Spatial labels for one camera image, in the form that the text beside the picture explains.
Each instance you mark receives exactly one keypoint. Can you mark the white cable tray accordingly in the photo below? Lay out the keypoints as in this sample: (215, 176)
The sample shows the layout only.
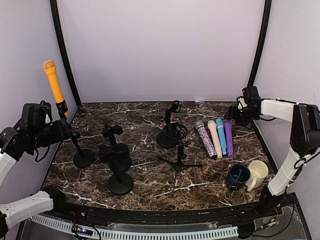
(123, 231)

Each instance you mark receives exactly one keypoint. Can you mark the black front rail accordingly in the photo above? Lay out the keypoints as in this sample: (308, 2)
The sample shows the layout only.
(239, 214)

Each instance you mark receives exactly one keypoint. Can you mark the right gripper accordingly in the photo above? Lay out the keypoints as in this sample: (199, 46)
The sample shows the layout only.
(231, 113)

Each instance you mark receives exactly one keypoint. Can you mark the cream mug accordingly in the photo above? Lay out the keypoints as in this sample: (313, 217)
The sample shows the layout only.
(258, 172)

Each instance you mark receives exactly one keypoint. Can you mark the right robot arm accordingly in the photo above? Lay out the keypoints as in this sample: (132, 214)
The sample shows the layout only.
(303, 131)

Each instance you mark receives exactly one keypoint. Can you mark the black stand of purple microphone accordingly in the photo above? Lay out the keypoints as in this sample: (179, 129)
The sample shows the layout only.
(170, 134)

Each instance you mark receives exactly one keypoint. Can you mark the black stand of beige microphone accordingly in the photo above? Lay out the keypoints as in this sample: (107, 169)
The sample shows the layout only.
(120, 151)

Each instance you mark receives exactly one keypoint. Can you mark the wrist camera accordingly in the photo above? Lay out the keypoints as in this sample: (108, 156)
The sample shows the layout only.
(47, 108)
(241, 104)

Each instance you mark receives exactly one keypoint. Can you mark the black tripod shock-mount stand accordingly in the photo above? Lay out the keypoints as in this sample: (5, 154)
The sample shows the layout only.
(178, 166)

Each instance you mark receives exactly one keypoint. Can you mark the beige microphone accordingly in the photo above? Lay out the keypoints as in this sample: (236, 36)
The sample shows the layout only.
(212, 126)

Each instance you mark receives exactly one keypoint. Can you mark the purple microphone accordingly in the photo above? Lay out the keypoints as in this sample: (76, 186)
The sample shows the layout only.
(229, 138)

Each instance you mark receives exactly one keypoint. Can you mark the glitter silver-head microphone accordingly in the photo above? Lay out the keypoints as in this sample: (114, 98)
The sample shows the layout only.
(200, 127)

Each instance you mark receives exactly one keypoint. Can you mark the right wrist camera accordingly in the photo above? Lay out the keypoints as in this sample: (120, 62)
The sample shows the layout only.
(241, 104)

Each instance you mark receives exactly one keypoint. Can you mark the blue microphone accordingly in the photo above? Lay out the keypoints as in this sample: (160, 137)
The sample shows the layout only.
(221, 134)

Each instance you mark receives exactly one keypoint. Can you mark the dark blue mug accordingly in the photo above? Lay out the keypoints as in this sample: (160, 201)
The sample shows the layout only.
(237, 176)

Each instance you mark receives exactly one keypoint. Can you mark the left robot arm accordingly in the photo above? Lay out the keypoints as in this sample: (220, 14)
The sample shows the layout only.
(35, 129)

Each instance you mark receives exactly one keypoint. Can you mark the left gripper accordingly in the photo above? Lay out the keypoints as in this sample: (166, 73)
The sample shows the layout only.
(62, 132)

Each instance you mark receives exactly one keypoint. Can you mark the black frame post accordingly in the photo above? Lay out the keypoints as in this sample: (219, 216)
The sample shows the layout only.
(63, 51)
(261, 42)

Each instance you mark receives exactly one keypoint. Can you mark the left black frame post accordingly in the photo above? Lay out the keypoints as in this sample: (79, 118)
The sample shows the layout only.
(63, 51)

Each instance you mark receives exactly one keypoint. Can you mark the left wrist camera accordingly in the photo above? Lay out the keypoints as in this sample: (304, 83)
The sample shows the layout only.
(47, 108)

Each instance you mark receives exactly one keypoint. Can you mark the orange microphone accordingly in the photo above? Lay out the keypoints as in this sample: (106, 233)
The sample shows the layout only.
(50, 69)

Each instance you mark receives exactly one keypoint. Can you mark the black stand of blue microphone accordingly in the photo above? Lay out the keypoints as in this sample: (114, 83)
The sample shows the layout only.
(120, 183)

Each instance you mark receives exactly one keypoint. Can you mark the right black frame post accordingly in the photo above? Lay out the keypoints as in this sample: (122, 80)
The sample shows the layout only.
(261, 42)

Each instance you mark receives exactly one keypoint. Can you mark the black stand of orange microphone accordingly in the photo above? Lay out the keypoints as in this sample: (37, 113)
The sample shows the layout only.
(83, 157)

